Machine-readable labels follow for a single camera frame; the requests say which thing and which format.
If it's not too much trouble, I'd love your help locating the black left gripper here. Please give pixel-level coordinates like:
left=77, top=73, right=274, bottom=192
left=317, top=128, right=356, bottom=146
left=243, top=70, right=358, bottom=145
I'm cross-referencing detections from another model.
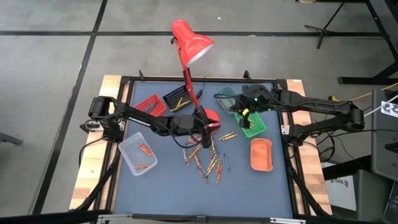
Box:
left=170, top=113, right=215, bottom=149

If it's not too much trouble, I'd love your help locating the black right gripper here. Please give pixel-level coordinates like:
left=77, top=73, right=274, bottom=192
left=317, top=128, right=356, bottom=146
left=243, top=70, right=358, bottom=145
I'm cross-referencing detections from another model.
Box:
left=235, top=99, right=267, bottom=129

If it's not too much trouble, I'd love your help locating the clear plastic bin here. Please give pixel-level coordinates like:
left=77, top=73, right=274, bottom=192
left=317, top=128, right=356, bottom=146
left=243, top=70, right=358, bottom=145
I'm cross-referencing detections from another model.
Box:
left=118, top=132, right=159, bottom=177

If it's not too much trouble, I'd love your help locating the green plastic basket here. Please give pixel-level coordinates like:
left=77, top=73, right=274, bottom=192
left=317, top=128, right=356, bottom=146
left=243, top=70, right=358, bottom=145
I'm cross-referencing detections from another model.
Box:
left=233, top=105, right=267, bottom=139

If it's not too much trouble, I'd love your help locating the teal plastic bin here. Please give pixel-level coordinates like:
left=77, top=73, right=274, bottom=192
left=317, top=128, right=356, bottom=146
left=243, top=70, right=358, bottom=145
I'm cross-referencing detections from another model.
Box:
left=215, top=86, right=240, bottom=116

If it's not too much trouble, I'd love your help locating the orange plastic bin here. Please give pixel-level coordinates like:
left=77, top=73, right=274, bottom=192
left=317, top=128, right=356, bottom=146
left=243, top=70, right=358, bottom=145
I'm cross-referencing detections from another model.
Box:
left=250, top=138, right=274, bottom=172

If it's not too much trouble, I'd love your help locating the black plastic basket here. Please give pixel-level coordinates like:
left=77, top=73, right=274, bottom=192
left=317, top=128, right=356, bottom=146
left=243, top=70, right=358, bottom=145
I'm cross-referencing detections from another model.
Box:
left=162, top=85, right=194, bottom=113

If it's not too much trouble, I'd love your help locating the red plastic basket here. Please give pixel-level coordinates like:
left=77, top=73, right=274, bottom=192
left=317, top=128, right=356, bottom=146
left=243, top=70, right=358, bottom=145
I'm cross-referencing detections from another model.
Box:
left=133, top=94, right=168, bottom=118

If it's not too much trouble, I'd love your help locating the wooden table side board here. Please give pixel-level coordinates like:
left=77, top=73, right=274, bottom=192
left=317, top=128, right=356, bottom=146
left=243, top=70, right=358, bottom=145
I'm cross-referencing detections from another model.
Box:
left=285, top=78, right=333, bottom=216
left=68, top=74, right=123, bottom=211

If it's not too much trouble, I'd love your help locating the red desk lamp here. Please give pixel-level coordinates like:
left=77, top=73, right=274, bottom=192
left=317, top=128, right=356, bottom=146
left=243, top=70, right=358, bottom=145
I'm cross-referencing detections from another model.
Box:
left=170, top=19, right=221, bottom=137

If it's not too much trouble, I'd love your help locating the black tripod stand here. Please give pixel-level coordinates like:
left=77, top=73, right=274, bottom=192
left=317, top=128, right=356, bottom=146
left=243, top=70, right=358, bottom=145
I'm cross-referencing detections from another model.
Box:
left=303, top=0, right=346, bottom=50

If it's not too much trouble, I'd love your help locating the white cardboard box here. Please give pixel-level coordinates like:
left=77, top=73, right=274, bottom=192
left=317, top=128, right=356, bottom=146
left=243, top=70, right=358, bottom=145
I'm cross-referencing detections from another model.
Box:
left=323, top=174, right=358, bottom=213

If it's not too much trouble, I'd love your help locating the grey cabinet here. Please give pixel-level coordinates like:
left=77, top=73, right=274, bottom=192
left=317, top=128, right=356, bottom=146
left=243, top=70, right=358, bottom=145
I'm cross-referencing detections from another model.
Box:
left=371, top=89, right=398, bottom=182

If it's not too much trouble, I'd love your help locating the white printed marker sheet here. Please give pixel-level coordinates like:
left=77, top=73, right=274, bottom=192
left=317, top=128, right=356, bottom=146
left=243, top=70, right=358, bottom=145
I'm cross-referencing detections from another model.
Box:
left=381, top=101, right=398, bottom=118

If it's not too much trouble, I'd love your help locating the grey storage box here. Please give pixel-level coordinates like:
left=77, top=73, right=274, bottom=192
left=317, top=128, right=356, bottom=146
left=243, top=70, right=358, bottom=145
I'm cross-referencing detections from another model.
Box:
left=356, top=169, right=393, bottom=222

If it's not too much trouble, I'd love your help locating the black lamp power cable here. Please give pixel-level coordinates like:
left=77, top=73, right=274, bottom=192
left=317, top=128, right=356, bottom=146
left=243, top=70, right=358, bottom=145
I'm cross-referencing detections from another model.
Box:
left=195, top=77, right=206, bottom=100

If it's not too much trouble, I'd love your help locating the black aluminium table frame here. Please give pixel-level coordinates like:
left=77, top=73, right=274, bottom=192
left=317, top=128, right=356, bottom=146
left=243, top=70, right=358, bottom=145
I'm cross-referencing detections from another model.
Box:
left=71, top=70, right=334, bottom=224

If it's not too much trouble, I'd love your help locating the yellow extension cord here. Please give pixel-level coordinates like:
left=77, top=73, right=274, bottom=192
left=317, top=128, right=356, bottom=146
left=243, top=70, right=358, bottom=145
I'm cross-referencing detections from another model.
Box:
left=328, top=82, right=398, bottom=106

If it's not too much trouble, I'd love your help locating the black floor frame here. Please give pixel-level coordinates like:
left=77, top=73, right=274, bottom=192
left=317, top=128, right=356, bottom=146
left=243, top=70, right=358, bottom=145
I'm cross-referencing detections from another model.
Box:
left=338, top=0, right=398, bottom=85

